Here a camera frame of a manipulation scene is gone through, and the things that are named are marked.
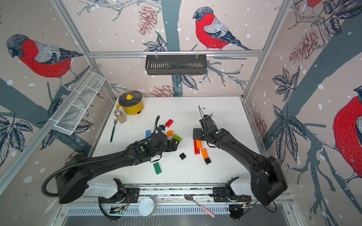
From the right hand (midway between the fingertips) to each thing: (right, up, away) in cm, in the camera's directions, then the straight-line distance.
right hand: (200, 131), depth 87 cm
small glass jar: (-58, +9, +13) cm, 60 cm away
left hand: (-14, -4, -5) cm, 16 cm away
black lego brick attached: (+4, -18, -3) cm, 18 cm away
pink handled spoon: (-7, -34, -12) cm, 37 cm away
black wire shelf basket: (-17, +49, +20) cm, 55 cm away
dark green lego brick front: (-26, -21, -5) cm, 34 cm away
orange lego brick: (0, -9, +3) cm, 9 cm away
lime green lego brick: (-16, -5, +8) cm, 18 cm away
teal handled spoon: (-64, +4, +19) cm, 67 cm away
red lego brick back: (-22, +3, +16) cm, 27 cm away
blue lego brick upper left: (-36, -3, +11) cm, 38 cm away
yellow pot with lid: (-50, +19, +16) cm, 56 cm away
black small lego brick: (-11, -15, -1) cm, 19 cm away
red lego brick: (-2, -13, +3) cm, 13 cm away
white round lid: (-29, -33, -21) cm, 48 cm away
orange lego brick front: (+3, -14, +1) cm, 15 cm away
